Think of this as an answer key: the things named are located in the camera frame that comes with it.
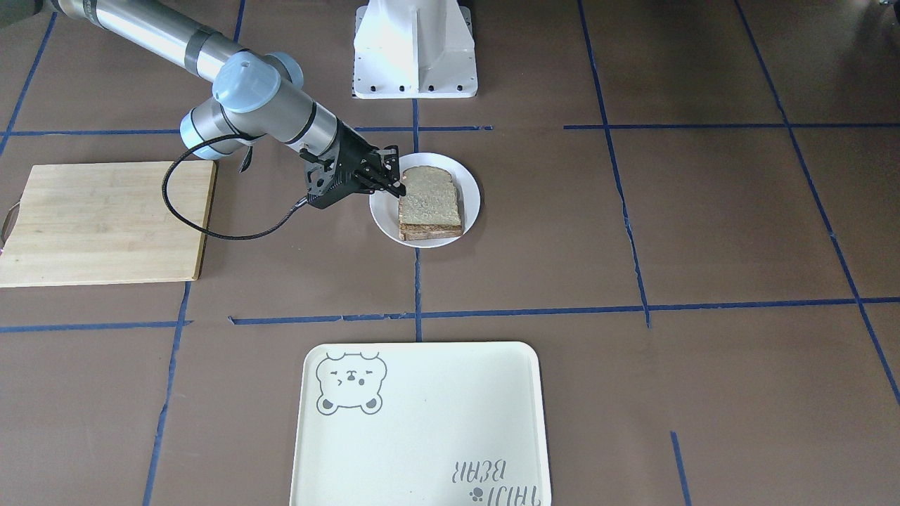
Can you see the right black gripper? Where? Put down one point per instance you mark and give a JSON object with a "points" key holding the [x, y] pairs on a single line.
{"points": [[354, 153]]}

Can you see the white round plate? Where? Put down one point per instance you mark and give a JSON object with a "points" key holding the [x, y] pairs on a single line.
{"points": [[384, 207]]}

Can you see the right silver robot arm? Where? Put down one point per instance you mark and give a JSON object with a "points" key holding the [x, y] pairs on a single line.
{"points": [[253, 96]]}

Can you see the cream bear tray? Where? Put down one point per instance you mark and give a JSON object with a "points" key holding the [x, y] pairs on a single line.
{"points": [[440, 423]]}

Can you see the wooden cutting board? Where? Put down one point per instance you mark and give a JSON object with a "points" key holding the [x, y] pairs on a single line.
{"points": [[109, 223]]}

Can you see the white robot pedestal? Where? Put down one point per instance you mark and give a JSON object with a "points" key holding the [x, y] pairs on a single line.
{"points": [[414, 50]]}

